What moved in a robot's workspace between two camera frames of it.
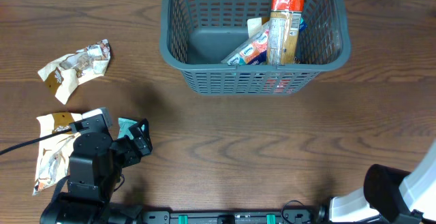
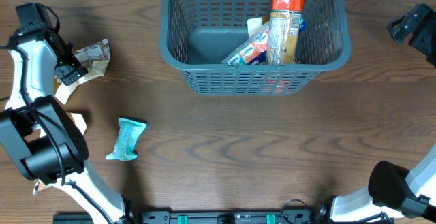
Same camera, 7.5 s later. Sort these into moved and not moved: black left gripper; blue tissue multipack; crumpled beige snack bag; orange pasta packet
Moved: black left gripper
Not moved: orange pasta packet; blue tissue multipack; crumpled beige snack bag
